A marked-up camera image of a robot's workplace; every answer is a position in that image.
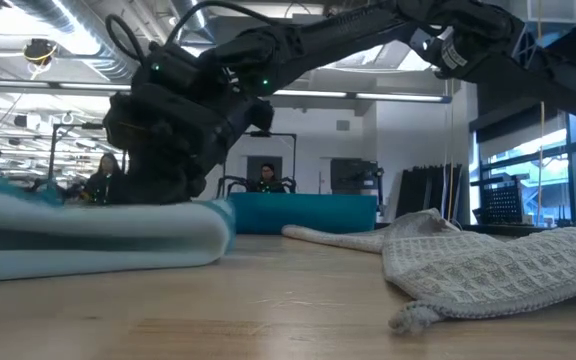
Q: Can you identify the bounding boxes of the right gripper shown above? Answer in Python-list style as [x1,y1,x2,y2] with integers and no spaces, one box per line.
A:
[102,42,275,206]

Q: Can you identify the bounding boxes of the light blue microfiber towel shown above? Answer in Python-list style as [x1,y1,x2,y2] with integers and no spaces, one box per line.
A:
[0,160,238,285]

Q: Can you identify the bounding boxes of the grey waffle towel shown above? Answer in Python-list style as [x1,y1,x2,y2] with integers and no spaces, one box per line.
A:
[281,208,576,335]

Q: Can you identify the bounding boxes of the person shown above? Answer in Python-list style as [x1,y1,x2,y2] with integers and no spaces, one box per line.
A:
[253,162,288,194]
[83,152,125,206]

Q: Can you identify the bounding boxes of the black background robot arms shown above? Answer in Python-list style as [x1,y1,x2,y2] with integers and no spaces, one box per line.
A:
[216,174,298,199]

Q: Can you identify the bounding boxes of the grey door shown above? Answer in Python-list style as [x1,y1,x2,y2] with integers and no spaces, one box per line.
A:
[245,155,284,193]

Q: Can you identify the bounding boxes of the blue plastic bin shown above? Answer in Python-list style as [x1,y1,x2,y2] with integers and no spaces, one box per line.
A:
[227,192,378,236]

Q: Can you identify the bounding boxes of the black equipment cabinet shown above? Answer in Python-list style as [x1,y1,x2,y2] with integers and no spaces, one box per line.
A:
[330,158,385,197]

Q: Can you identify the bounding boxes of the ceiling strip light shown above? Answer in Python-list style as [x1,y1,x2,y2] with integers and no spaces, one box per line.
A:
[0,78,453,105]

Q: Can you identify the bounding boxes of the black leaning panels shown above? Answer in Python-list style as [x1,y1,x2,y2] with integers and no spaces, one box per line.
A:
[395,163,464,224]

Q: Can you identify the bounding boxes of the black perforated rack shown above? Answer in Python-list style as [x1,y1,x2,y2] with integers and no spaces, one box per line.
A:
[472,174,527,226]

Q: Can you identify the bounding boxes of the ceiling cable reel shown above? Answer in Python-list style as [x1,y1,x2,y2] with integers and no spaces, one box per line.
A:
[21,37,59,69]

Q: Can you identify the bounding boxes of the black table frame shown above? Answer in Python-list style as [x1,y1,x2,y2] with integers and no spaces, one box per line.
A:
[460,222,576,237]

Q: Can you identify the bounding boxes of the yellow hanging cable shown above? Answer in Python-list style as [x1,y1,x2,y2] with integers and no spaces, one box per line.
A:
[536,0,546,226]

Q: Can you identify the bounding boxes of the window frame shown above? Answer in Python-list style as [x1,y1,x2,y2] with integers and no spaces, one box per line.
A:
[470,112,576,224]

